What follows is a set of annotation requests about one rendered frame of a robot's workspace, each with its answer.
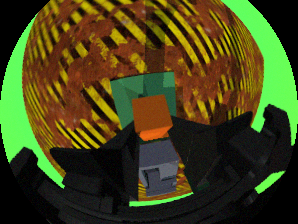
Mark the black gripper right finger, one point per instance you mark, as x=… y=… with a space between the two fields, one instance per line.
x=201 y=146

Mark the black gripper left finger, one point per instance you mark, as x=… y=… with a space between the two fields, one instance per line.
x=115 y=161

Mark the orange l-shaped block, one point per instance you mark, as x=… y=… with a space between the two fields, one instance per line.
x=151 y=117

